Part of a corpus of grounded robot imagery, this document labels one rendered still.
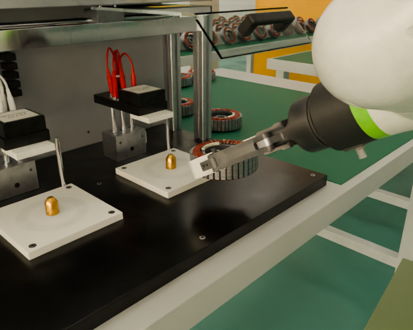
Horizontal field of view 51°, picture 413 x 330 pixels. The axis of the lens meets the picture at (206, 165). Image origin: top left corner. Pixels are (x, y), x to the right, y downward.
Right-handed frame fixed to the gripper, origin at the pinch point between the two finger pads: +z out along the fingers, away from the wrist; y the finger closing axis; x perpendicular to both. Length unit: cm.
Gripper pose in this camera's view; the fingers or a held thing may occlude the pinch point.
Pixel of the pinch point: (225, 157)
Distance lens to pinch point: 70.9
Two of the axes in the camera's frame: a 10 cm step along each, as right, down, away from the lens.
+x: -3.7, -9.3, -0.1
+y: 6.9, -2.8, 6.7
